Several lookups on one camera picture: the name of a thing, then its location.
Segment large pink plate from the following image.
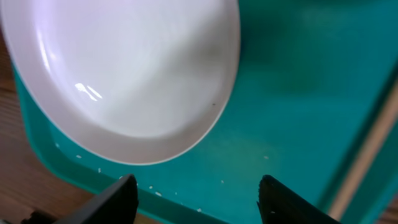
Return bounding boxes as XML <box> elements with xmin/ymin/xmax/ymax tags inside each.
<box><xmin>1</xmin><ymin>0</ymin><xmax>241</xmax><ymax>166</ymax></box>

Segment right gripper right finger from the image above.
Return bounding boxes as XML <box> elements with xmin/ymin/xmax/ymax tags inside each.
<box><xmin>257</xmin><ymin>175</ymin><xmax>340</xmax><ymax>224</ymax></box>

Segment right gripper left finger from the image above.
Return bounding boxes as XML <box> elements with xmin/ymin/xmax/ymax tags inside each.
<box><xmin>55</xmin><ymin>174</ymin><xmax>139</xmax><ymax>224</ymax></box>

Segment teal serving tray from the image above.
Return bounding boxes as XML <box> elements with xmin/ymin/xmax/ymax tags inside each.
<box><xmin>12</xmin><ymin>1</ymin><xmax>397</xmax><ymax>223</ymax></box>

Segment wooden chopstick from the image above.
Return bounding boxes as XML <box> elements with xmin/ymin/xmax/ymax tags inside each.
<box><xmin>328</xmin><ymin>82</ymin><xmax>397</xmax><ymax>221</ymax></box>

